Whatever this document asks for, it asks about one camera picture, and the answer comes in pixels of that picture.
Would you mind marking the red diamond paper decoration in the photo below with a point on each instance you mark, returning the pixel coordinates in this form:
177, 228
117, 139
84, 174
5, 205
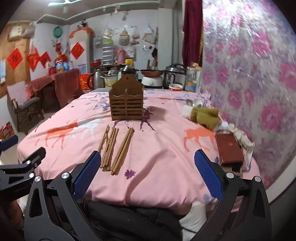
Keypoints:
77, 51
45, 59
15, 58

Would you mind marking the white refrigerator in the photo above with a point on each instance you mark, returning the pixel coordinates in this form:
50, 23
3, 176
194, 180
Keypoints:
87, 46

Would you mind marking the frying pan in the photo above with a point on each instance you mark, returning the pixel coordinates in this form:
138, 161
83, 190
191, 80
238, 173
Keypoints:
151, 72

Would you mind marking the pink deer print tablecloth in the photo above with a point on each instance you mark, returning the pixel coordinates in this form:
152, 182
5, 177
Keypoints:
161, 150

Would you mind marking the small white cup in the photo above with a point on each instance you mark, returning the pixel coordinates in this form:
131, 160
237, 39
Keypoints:
198, 102

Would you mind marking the striped stacked food container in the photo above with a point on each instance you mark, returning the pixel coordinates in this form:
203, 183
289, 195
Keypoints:
106, 54

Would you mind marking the olive green plush glove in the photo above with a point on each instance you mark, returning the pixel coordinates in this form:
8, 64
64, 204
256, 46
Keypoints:
205, 117

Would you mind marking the pale rice cooker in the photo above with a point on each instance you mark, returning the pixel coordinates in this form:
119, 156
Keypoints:
151, 82

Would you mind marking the brown wooden box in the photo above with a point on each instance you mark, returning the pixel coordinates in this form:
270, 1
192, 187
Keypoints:
229, 148

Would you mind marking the pink floral plastic sheet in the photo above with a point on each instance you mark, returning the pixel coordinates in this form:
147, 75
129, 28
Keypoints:
254, 69

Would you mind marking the side table with red cloth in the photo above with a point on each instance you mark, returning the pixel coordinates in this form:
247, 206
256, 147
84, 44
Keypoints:
60, 81

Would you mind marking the steel cooking pot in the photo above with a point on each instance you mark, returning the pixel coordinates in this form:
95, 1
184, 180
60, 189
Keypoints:
110, 81

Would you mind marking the dark clothing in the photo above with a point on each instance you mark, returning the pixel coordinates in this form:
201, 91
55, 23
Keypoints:
129, 220

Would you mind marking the small yellow oil bottle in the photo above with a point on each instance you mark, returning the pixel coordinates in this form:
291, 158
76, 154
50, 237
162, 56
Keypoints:
59, 66

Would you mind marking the red carton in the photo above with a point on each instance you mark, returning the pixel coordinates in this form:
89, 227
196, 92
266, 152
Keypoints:
7, 131

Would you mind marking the white garment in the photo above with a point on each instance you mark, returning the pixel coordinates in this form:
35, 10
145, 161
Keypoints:
194, 217

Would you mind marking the small bowl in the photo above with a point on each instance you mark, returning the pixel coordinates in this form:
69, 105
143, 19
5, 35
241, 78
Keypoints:
175, 87

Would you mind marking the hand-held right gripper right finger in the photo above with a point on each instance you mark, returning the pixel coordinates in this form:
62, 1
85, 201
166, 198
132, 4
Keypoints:
208, 173

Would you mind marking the panda toy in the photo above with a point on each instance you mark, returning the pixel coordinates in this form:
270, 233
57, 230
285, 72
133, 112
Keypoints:
81, 24

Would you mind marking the brown wooden chopstick holder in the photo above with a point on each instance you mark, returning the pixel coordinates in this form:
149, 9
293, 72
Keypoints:
126, 104

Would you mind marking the dark red curtain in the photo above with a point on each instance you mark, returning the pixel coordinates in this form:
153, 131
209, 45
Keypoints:
192, 34

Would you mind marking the green round plate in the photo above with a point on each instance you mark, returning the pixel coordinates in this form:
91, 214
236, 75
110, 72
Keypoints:
57, 32

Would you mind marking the large clear oil bottle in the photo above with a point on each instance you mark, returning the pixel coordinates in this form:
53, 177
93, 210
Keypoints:
192, 81

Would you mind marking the black silver pressure cooker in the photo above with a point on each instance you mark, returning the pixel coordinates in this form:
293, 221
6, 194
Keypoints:
174, 76

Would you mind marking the bunch of wooden chopsticks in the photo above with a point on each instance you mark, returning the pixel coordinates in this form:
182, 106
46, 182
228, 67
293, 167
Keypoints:
122, 150

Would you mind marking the crumpled red hanging decoration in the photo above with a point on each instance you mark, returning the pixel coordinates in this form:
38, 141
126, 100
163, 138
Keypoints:
33, 58

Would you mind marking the orange arched decoration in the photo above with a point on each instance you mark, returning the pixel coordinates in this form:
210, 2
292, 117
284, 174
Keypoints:
81, 29

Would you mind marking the white fluffy cloth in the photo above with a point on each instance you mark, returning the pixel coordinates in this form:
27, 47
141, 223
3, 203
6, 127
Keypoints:
186, 112

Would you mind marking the red basin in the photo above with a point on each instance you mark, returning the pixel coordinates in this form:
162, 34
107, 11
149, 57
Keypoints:
96, 63

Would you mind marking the orange box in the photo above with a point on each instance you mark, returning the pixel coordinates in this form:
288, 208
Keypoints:
84, 82

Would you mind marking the dark sauce bottle yellow cap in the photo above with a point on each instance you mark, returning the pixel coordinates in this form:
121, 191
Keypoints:
129, 69

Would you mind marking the pink thermos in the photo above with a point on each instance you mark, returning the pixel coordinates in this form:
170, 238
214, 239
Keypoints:
120, 56

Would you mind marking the steel kettle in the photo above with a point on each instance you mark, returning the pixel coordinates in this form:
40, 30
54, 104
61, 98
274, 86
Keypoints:
97, 81

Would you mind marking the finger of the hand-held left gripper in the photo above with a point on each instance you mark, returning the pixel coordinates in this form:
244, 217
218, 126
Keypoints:
23, 165
9, 141

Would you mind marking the dark chair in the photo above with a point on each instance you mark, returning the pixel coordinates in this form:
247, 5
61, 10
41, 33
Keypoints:
25, 104

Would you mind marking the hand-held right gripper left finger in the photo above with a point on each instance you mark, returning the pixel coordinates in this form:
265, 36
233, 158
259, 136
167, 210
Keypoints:
85, 177

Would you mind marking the beige hanging bag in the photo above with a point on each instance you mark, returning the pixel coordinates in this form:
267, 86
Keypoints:
124, 38

